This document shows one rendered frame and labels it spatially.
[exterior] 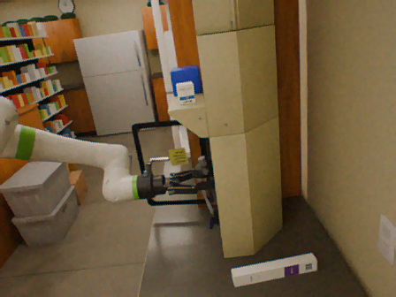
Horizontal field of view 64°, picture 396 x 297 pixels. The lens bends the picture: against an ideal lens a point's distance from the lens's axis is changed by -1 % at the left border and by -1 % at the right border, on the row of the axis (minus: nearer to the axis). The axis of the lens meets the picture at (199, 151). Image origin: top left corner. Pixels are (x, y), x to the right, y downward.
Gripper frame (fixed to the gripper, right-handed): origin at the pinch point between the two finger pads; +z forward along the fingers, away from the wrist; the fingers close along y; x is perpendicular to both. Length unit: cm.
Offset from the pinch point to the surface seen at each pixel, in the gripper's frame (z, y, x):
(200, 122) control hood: -0.3, -13.1, -26.0
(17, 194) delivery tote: -170, 140, 64
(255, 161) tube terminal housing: 16.4, -9.8, -9.4
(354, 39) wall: 45, -14, -45
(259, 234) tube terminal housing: 16.0, -10.5, 19.6
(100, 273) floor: -97, 95, 121
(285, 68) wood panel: 36, 24, -33
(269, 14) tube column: 25, -1, -54
